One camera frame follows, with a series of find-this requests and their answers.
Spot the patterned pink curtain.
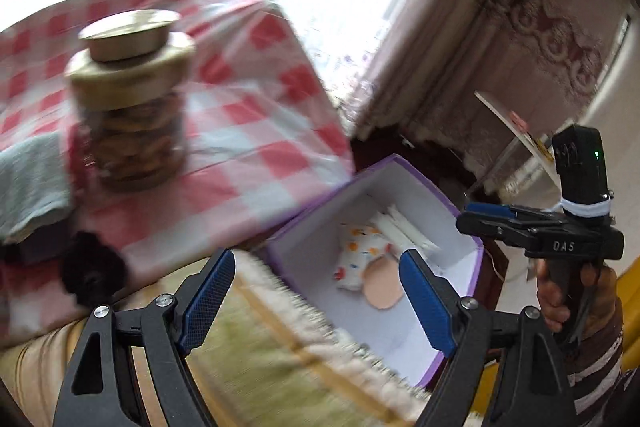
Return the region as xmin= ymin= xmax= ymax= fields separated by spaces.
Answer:
xmin=350 ymin=0 xmax=632 ymax=175

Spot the yellow object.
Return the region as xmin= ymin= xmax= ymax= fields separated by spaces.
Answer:
xmin=614 ymin=267 xmax=640 ymax=427

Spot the beige fringed cushion cover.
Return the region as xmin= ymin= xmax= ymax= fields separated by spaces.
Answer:
xmin=0 ymin=249 xmax=427 ymax=427

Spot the peach round pad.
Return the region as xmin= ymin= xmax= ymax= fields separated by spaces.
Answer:
xmin=361 ymin=256 xmax=406 ymax=311

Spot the white board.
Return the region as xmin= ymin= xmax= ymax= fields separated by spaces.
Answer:
xmin=473 ymin=90 xmax=567 ymax=188

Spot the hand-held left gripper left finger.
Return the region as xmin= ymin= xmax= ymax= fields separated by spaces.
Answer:
xmin=52 ymin=248 xmax=237 ymax=427

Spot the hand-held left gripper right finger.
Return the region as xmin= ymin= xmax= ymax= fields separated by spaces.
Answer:
xmin=399 ymin=249 xmax=589 ymax=427

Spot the person's right forearm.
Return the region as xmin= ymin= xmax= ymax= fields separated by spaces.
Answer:
xmin=564 ymin=319 xmax=633 ymax=427

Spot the glass jar with gold lid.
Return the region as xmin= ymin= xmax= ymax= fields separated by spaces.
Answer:
xmin=65 ymin=9 xmax=197 ymax=194

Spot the black scrunchie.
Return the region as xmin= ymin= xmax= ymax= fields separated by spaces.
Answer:
xmin=60 ymin=231 xmax=129 ymax=304

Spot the red white checkered tablecloth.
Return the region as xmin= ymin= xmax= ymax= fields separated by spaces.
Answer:
xmin=0 ymin=0 xmax=357 ymax=349

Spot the purple box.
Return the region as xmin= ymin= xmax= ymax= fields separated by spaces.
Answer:
xmin=254 ymin=154 xmax=486 ymax=391

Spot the white polka dot pouch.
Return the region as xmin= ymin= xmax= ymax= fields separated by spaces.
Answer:
xmin=333 ymin=223 xmax=397 ymax=293

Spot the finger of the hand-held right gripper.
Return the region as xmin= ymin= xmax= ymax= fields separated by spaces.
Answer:
xmin=455 ymin=214 xmax=532 ymax=250
xmin=464 ymin=202 xmax=566 ymax=228

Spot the light teal fuzzy cloth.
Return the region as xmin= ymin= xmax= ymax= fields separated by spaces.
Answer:
xmin=0 ymin=136 xmax=72 ymax=244

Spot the person's right hand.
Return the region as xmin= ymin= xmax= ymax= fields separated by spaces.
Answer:
xmin=536 ymin=263 xmax=624 ymax=349

